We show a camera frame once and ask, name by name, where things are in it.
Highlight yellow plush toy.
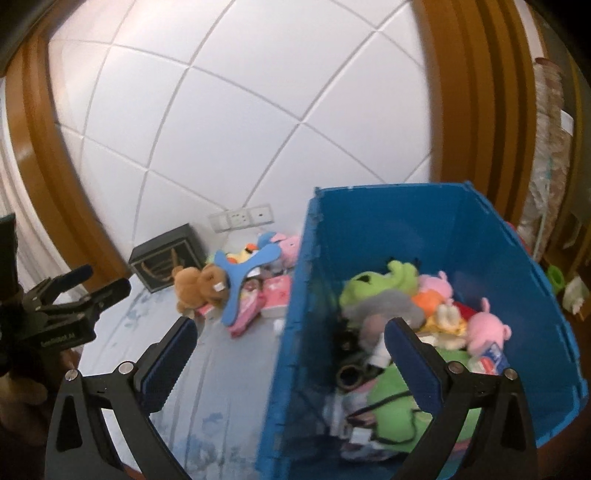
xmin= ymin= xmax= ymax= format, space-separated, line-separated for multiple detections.
xmin=230 ymin=244 xmax=259 ymax=265

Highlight large green plush toy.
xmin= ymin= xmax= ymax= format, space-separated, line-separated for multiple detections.
xmin=367 ymin=348 xmax=483 ymax=446

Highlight pink plastic packet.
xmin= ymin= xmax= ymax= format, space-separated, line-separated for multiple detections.
xmin=230 ymin=287 xmax=267 ymax=341

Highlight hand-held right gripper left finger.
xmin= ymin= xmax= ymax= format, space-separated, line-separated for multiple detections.
xmin=46 ymin=316 xmax=200 ymax=480

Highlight light blue floral bedsheet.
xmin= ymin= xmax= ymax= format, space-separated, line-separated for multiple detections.
xmin=76 ymin=272 xmax=301 ymax=480

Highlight orange plush toy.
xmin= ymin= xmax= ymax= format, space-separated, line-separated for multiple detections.
xmin=410 ymin=291 xmax=446 ymax=321

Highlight green frog plush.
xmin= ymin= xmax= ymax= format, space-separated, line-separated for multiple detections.
xmin=339 ymin=260 xmax=422 ymax=310

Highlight white and pink box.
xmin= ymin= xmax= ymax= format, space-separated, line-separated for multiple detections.
xmin=261 ymin=276 xmax=293 ymax=320

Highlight pink tissue packet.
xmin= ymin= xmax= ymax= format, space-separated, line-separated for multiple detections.
xmin=194 ymin=302 xmax=227 ymax=321

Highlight small pink plush toy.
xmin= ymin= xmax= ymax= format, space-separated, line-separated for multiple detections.
xmin=417 ymin=270 xmax=455 ymax=301

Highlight black tape roll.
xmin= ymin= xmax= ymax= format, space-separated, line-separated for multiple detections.
xmin=336 ymin=361 xmax=366 ymax=389

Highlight black gift bag gold handles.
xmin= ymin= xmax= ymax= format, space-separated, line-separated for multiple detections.
xmin=128 ymin=223 xmax=207 ymax=293

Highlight person's left hand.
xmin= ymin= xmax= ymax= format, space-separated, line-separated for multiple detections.
xmin=0 ymin=351 xmax=81 ymax=418

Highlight white crumpled tissue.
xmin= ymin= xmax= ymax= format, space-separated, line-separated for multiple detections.
xmin=562 ymin=276 xmax=591 ymax=319

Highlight pink pig plush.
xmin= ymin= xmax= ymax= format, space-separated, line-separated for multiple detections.
xmin=465 ymin=298 xmax=513 ymax=357
xmin=269 ymin=233 xmax=302 ymax=269

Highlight clear plastic wrapped bundle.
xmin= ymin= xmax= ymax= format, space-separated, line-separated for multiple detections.
xmin=516 ymin=58 xmax=578 ymax=261

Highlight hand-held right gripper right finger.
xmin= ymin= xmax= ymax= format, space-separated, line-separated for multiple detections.
xmin=384 ymin=318 xmax=540 ymax=480

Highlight fluffy grey plush toy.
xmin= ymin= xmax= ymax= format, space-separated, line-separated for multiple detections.
xmin=344 ymin=291 xmax=426 ymax=352

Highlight blue plastic crate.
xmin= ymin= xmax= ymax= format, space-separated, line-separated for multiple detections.
xmin=255 ymin=181 xmax=583 ymax=480

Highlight clear plastic box blue label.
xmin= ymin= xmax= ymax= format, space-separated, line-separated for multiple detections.
xmin=471 ymin=344 xmax=506 ymax=374

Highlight blue foam boomerang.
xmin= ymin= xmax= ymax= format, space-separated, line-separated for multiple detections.
xmin=213 ymin=244 xmax=283 ymax=327

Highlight brown teddy bear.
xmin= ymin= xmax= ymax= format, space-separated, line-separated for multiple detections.
xmin=172 ymin=263 xmax=232 ymax=315

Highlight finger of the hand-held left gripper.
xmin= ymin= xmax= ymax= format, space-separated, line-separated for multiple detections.
xmin=41 ymin=277 xmax=133 ymax=324
xmin=25 ymin=264 xmax=94 ymax=305

